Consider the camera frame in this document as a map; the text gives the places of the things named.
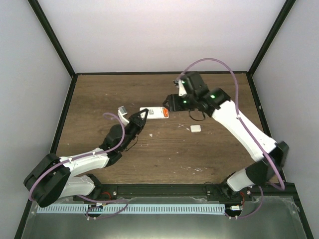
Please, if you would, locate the white battery cover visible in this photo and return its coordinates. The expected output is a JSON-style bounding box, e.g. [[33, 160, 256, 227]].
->
[[190, 125, 201, 133]]

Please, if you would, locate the metal front plate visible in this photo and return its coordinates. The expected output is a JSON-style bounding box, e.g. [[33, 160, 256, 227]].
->
[[22, 196, 306, 239]]

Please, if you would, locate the black enclosure frame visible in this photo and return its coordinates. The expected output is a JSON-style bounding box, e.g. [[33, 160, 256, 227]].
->
[[14, 0, 314, 239]]

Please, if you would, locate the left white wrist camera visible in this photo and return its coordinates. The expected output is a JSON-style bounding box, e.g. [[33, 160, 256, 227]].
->
[[118, 106, 129, 126]]

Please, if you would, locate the light blue slotted cable duct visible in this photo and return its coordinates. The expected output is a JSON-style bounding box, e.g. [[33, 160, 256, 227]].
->
[[37, 204, 225, 215]]

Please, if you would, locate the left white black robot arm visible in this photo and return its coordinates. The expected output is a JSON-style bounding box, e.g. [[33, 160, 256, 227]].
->
[[23, 108, 149, 208]]

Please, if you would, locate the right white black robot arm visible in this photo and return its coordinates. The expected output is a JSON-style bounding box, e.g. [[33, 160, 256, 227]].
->
[[163, 71, 289, 201]]

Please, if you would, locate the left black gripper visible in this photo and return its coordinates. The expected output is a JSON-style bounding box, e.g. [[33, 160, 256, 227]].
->
[[119, 109, 148, 151]]

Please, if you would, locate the white remote control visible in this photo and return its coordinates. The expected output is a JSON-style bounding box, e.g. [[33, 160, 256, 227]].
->
[[140, 107, 167, 120]]

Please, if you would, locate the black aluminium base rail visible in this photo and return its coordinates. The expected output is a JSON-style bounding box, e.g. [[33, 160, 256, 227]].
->
[[87, 182, 297, 204]]

